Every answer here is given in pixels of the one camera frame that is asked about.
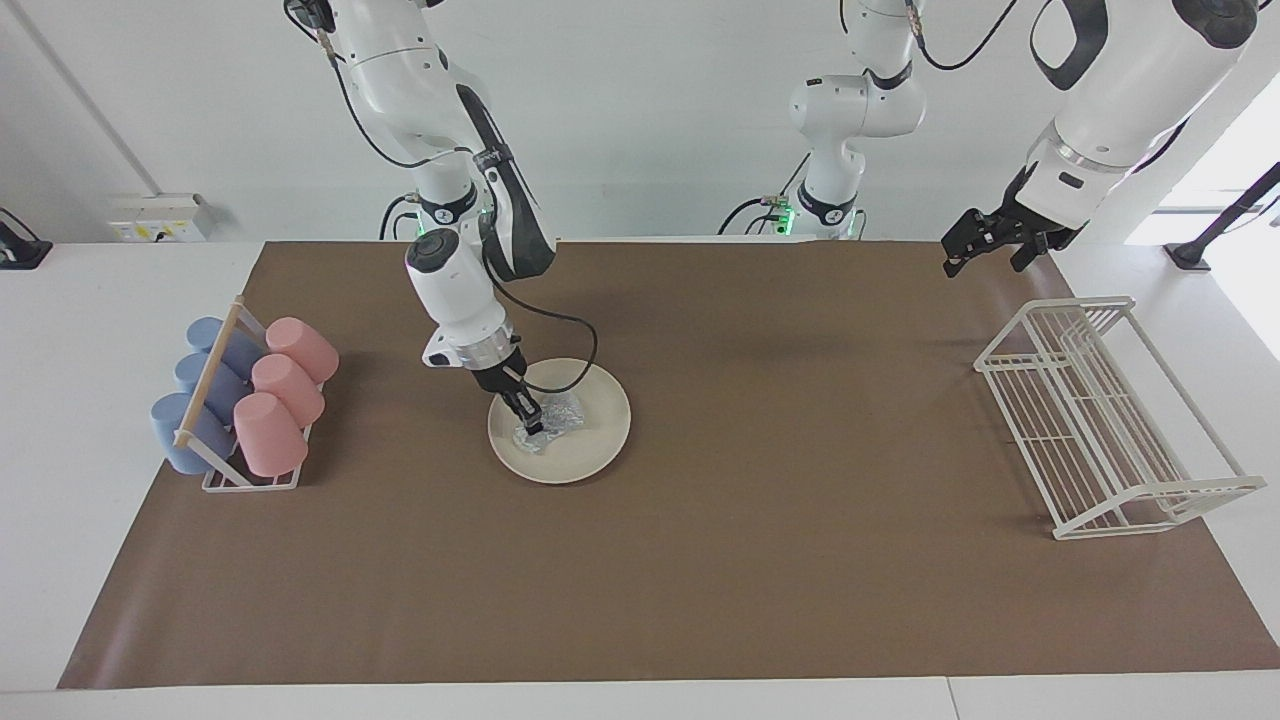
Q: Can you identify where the round cream plate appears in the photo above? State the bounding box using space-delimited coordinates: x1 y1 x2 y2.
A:
487 357 632 485

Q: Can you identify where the pink cup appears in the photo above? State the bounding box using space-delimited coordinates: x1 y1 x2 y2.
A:
251 353 326 428
265 317 340 385
233 392 309 478

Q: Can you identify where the black right base cable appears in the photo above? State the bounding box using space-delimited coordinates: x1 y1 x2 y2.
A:
378 195 421 241

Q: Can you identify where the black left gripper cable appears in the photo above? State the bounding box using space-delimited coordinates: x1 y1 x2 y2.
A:
905 0 1021 71

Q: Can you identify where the brown table mat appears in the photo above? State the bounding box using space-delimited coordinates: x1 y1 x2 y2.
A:
57 240 1280 691

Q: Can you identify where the blue cup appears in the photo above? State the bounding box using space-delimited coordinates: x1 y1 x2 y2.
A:
150 392 236 475
186 317 266 381
174 352 251 426

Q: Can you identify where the white wall socket box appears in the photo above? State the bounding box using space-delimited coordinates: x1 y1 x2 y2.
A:
108 193 214 244

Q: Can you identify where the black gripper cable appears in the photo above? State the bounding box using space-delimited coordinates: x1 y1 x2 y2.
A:
905 0 1021 71
285 0 601 396

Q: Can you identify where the black table clamp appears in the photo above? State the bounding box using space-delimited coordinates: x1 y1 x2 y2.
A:
0 208 53 271

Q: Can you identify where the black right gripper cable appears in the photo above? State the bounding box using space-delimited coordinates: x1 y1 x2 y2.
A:
285 0 601 396

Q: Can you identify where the black base cable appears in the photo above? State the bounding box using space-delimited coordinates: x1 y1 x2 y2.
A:
378 195 421 241
717 150 813 236

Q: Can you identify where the white wire dish rack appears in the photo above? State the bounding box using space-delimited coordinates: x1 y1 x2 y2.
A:
974 295 1268 541

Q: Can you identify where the black left base cable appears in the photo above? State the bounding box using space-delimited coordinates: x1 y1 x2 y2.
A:
717 150 813 236

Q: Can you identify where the cup rack with wooden handle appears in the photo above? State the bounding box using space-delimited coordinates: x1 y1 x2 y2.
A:
172 296 326 493

